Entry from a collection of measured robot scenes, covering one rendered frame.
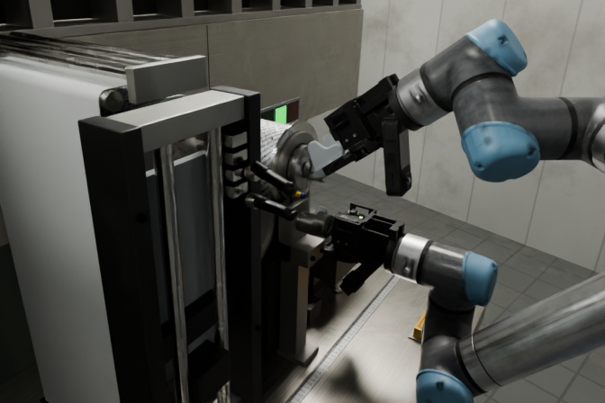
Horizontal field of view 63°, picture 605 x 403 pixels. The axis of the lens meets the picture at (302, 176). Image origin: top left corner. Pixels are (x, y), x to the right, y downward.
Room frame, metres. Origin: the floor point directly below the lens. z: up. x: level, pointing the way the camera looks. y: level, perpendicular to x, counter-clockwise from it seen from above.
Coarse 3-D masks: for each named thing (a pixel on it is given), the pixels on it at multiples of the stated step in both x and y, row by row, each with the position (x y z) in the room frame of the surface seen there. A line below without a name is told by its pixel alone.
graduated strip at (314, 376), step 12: (396, 276) 0.97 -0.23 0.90; (384, 288) 0.92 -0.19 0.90; (372, 300) 0.87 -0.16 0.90; (372, 312) 0.83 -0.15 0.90; (360, 324) 0.79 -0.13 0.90; (348, 336) 0.76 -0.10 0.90; (336, 348) 0.72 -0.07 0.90; (324, 360) 0.69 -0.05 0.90; (312, 372) 0.66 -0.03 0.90; (324, 372) 0.66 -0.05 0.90; (300, 384) 0.63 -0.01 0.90; (312, 384) 0.64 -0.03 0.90; (300, 396) 0.61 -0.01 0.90
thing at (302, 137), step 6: (300, 132) 0.76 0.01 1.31; (306, 132) 0.77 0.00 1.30; (294, 138) 0.74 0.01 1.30; (300, 138) 0.75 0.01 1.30; (306, 138) 0.77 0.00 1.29; (312, 138) 0.79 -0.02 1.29; (288, 144) 0.73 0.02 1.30; (294, 144) 0.74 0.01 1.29; (306, 144) 0.77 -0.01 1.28; (282, 150) 0.72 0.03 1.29; (288, 150) 0.73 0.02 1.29; (282, 156) 0.72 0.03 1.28; (288, 156) 0.73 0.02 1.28; (282, 162) 0.71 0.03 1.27; (282, 168) 0.71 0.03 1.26; (282, 174) 0.71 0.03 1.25; (282, 192) 0.71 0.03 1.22; (300, 192) 0.76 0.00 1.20
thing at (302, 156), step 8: (304, 144) 0.76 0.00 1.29; (296, 152) 0.74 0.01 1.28; (304, 152) 0.74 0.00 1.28; (288, 160) 0.73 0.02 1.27; (296, 160) 0.72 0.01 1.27; (304, 160) 0.74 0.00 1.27; (288, 168) 0.72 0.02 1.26; (296, 168) 0.72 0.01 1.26; (304, 168) 0.74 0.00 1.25; (312, 168) 0.76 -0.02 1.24; (288, 176) 0.72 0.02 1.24; (296, 176) 0.72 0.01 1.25; (304, 176) 0.75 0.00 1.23; (296, 184) 0.72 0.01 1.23; (304, 184) 0.74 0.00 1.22
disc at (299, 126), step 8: (288, 128) 0.74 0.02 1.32; (296, 128) 0.76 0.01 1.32; (304, 128) 0.78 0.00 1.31; (312, 128) 0.80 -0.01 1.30; (280, 136) 0.73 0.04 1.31; (288, 136) 0.74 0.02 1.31; (312, 136) 0.80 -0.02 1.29; (280, 144) 0.72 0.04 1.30; (280, 152) 0.72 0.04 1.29; (272, 160) 0.70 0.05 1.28; (272, 168) 0.70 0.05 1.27; (272, 192) 0.70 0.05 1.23; (304, 192) 0.78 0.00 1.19; (280, 200) 0.72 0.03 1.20
